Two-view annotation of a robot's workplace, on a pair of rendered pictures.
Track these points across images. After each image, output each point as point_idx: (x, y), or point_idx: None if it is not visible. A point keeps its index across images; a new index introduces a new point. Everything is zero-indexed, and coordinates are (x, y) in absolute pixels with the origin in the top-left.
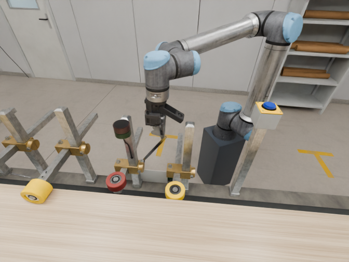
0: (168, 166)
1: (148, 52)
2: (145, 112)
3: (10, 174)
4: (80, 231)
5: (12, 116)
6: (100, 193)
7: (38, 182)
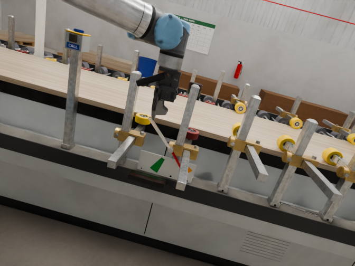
0: (143, 132)
1: (187, 22)
2: (178, 86)
3: (315, 213)
4: (201, 122)
5: (306, 125)
6: (198, 129)
7: (240, 124)
